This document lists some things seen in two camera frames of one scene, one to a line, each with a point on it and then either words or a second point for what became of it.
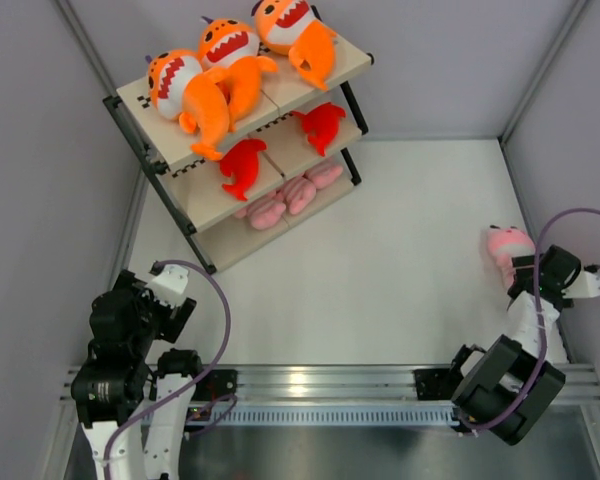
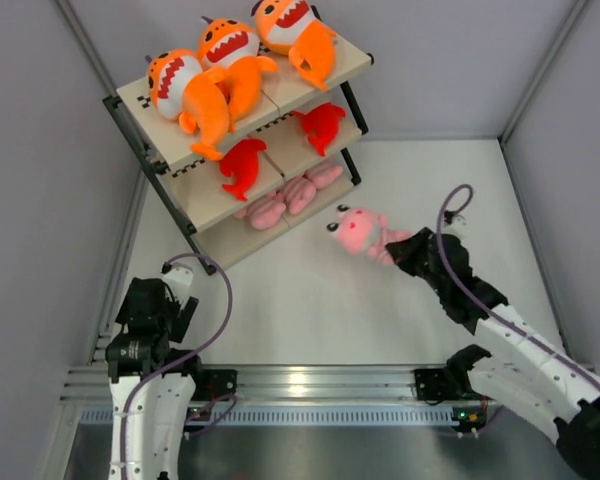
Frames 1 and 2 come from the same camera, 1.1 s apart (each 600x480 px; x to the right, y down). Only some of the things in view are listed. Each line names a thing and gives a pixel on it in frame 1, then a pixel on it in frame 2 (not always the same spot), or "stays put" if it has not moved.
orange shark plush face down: x=178 y=85 stays put
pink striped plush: x=503 y=244 to x=360 y=230
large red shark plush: x=241 y=162 stays put
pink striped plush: x=262 y=214 stays put
